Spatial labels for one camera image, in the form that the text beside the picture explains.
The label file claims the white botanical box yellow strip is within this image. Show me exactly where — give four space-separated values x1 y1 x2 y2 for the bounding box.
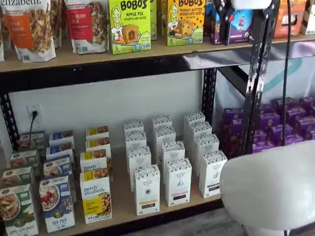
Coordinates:
127 146 152 192
133 164 161 216
123 119 144 135
125 131 148 151

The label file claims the white botanical box pink strip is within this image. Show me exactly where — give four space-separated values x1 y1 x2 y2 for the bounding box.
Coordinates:
161 140 186 184
165 157 192 207
152 114 173 130
154 125 177 165

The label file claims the white botanical box black strip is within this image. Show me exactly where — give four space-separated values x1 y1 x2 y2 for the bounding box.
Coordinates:
184 111 206 146
193 133 220 177
189 120 213 158
198 149 228 199

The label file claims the purple Annie's snack box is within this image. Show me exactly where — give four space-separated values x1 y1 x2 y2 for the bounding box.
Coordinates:
221 139 247 159
253 130 269 146
270 124 293 143
299 96 315 111
273 97 300 111
295 115 315 133
223 108 244 125
258 104 276 116
222 122 247 141
285 107 307 123
259 113 281 131
252 141 275 154

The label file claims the green Bobo's apple pie box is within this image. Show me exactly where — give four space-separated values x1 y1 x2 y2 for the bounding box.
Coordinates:
108 0 152 55
149 0 158 41

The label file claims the white patterned box group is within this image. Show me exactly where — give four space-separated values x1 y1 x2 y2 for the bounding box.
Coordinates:
39 145 222 234

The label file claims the yellow Bobo's peanut butter box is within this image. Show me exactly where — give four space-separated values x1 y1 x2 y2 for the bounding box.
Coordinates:
166 0 206 47
158 0 170 37

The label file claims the blue oatmeal box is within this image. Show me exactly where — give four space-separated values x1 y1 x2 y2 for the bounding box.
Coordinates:
46 142 74 160
43 157 72 179
38 176 76 234
48 129 75 147

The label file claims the wooden shelf board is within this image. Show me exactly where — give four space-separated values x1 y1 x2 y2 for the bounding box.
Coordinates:
270 33 315 45
0 34 252 73

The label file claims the purple Zbar snack box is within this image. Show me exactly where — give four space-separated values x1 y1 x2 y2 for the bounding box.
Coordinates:
204 0 217 37
209 0 254 45

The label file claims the green oatmeal box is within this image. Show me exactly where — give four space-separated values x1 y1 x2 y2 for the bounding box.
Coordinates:
19 131 46 151
0 166 33 190
9 149 39 173
0 183 39 236

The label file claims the orange snack box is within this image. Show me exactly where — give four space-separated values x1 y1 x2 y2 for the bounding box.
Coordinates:
272 0 308 39

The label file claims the cream snack box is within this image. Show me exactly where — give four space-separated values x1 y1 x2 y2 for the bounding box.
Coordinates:
300 0 315 35

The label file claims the black metal shelving rack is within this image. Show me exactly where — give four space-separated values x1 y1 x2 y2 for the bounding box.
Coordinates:
218 65 249 98
0 0 280 236

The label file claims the black spring clamp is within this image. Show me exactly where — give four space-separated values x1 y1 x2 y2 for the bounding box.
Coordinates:
213 0 237 47

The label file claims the red label granola bag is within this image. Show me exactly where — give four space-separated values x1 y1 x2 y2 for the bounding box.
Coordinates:
64 0 111 55

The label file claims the white rounded device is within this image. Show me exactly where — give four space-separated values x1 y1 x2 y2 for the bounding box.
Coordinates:
231 0 272 10

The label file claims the orange label granola bag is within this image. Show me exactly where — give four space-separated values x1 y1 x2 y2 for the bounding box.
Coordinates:
1 0 57 63

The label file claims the white wall outlet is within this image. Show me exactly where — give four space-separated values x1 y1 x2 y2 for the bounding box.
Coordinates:
26 104 42 130

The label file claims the black plug with cable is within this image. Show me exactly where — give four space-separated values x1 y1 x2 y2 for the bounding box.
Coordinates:
29 111 39 148

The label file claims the thin black hanging cable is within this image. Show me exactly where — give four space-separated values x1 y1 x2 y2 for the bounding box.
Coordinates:
282 0 293 147

